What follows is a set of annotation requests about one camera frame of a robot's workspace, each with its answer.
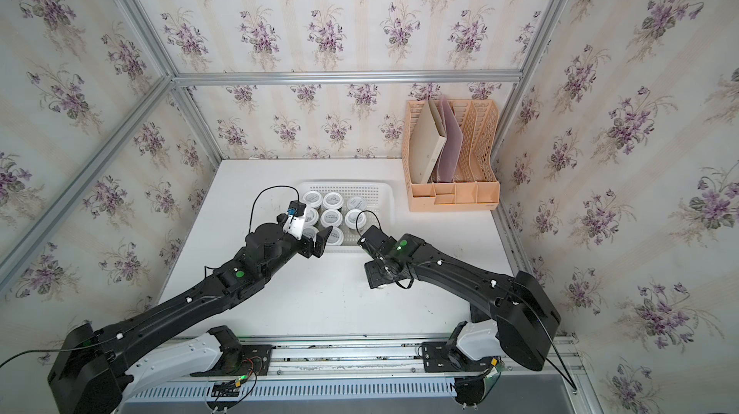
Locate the yogurt cup back row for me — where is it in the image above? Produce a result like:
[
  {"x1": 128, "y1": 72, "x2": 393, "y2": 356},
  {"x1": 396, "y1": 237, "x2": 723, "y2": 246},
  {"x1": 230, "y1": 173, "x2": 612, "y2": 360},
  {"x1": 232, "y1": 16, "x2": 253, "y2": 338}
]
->
[
  {"x1": 302, "y1": 225, "x2": 318, "y2": 239},
  {"x1": 326, "y1": 227, "x2": 344, "y2": 247},
  {"x1": 301, "y1": 190, "x2": 323, "y2": 210},
  {"x1": 346, "y1": 196, "x2": 367, "y2": 211}
]

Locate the yogurt cup row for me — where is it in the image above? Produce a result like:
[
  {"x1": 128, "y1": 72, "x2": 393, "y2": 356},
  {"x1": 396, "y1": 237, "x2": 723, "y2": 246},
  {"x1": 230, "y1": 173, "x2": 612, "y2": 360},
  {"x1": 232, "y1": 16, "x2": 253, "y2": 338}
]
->
[
  {"x1": 302, "y1": 225, "x2": 318, "y2": 239},
  {"x1": 304, "y1": 207, "x2": 319, "y2": 227},
  {"x1": 321, "y1": 192, "x2": 344, "y2": 211},
  {"x1": 326, "y1": 227, "x2": 344, "y2": 247},
  {"x1": 319, "y1": 209, "x2": 344, "y2": 229},
  {"x1": 344, "y1": 208, "x2": 368, "y2": 233},
  {"x1": 346, "y1": 196, "x2": 367, "y2": 211},
  {"x1": 301, "y1": 190, "x2": 323, "y2": 210}
]

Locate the yogurt cup front row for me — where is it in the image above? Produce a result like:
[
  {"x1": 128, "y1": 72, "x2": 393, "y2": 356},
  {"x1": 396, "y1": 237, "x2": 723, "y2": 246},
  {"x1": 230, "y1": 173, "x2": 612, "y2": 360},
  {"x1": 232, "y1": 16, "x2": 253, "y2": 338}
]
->
[
  {"x1": 344, "y1": 208, "x2": 368, "y2": 233},
  {"x1": 321, "y1": 192, "x2": 344, "y2": 211},
  {"x1": 319, "y1": 209, "x2": 344, "y2": 229},
  {"x1": 304, "y1": 207, "x2": 319, "y2": 227}
]

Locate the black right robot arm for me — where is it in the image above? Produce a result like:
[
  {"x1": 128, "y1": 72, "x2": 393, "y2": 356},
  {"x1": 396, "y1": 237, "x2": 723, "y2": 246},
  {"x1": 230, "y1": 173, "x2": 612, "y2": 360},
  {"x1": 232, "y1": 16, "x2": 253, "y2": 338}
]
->
[{"x1": 358, "y1": 225, "x2": 561, "y2": 372}]

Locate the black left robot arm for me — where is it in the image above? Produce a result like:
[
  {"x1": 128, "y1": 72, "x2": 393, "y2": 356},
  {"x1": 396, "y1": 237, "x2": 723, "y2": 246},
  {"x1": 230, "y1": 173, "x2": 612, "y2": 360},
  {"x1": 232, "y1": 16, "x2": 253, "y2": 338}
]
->
[{"x1": 47, "y1": 223, "x2": 331, "y2": 413}]

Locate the white perforated plastic basket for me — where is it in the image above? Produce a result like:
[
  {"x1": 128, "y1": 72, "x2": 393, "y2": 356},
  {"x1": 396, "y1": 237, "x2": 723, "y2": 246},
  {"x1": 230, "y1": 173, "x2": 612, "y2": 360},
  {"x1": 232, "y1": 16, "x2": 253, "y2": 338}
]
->
[{"x1": 298, "y1": 180, "x2": 395, "y2": 252}]

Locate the peach plastic file organizer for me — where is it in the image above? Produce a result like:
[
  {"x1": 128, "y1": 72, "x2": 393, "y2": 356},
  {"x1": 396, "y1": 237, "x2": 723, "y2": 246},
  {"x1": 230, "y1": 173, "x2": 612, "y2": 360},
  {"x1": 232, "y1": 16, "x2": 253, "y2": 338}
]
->
[{"x1": 402, "y1": 100, "x2": 500, "y2": 212}]

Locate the purple folder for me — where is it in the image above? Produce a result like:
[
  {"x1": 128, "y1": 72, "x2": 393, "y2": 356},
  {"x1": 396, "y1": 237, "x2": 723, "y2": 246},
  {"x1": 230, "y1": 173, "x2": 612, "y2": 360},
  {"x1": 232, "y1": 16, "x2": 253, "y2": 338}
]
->
[{"x1": 436, "y1": 96, "x2": 464, "y2": 183}]

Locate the beige folder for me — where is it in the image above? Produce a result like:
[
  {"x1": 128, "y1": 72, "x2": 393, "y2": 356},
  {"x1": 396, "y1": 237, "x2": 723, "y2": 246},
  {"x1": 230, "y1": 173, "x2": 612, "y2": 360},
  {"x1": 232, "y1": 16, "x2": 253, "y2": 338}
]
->
[{"x1": 408, "y1": 100, "x2": 446, "y2": 184}]

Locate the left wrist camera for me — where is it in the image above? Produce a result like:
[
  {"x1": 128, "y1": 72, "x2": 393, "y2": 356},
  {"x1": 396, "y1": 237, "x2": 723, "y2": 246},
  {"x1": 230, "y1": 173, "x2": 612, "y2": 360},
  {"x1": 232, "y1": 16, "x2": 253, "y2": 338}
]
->
[{"x1": 284, "y1": 200, "x2": 306, "y2": 240}]

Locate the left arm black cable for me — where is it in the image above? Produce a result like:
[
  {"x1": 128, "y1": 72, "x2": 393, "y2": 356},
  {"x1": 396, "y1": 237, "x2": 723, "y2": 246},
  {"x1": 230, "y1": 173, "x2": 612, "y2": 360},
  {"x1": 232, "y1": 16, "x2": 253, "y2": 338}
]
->
[{"x1": 248, "y1": 185, "x2": 301, "y2": 236}]

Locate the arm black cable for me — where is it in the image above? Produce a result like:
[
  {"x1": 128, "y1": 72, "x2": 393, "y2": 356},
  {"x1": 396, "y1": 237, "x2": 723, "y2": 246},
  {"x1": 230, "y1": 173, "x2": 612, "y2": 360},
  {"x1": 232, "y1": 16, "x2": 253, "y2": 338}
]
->
[
  {"x1": 518, "y1": 297, "x2": 578, "y2": 393},
  {"x1": 248, "y1": 185, "x2": 301, "y2": 236}
]

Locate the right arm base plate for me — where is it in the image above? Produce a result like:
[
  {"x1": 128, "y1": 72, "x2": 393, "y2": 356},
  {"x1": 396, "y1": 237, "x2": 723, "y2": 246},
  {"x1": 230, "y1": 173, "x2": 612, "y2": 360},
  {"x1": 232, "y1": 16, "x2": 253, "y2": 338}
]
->
[{"x1": 420, "y1": 341, "x2": 494, "y2": 374}]

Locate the aluminium mounting rail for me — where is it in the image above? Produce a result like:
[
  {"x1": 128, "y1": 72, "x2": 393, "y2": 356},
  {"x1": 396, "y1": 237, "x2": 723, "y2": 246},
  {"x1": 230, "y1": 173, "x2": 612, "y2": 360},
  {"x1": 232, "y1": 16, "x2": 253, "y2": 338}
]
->
[{"x1": 103, "y1": 335, "x2": 578, "y2": 385}]

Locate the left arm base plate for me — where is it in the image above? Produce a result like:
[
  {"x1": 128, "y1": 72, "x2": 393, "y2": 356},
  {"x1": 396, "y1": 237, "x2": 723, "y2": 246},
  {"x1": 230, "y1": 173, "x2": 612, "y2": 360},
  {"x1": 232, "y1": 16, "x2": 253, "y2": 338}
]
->
[{"x1": 191, "y1": 345, "x2": 274, "y2": 377}]

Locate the small circuit board with wires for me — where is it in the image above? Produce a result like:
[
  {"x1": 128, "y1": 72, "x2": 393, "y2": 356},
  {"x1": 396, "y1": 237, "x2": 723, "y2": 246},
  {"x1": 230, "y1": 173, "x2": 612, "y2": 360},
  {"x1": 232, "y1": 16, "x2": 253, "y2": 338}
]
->
[{"x1": 210, "y1": 381, "x2": 242, "y2": 398}]

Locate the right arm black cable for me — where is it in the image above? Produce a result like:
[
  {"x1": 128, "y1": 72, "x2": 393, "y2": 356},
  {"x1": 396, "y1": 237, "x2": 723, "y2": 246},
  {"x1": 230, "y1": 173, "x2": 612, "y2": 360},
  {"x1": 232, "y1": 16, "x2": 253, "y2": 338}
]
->
[{"x1": 518, "y1": 297, "x2": 578, "y2": 393}]

